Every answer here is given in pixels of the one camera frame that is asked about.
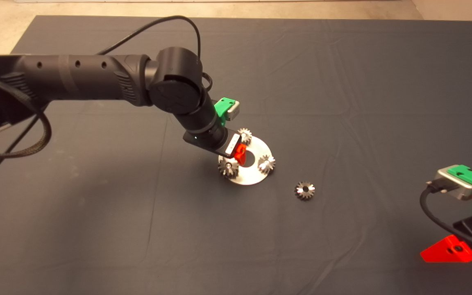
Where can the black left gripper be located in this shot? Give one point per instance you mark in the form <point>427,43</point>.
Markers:
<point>211,141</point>

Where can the large steel gear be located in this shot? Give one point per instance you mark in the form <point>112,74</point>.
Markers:
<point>228,167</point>

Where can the small steel gear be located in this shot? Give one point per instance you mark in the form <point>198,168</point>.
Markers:
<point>266,164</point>
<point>305,191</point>
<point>245,135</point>

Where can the round metal plate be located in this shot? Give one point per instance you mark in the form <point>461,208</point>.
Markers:
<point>246,176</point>

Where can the dark grey table cloth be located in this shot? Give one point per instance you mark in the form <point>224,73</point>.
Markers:
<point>301,82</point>

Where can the silver left camera box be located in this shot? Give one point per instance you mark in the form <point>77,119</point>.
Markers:
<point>233,110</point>

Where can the silver camera box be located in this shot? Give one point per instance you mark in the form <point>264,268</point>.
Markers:
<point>449,182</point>
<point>233,110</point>

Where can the green left camera mount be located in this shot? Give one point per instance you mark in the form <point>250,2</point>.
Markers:
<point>221,108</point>

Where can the silver right camera box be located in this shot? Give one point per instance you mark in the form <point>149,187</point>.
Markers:
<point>449,182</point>

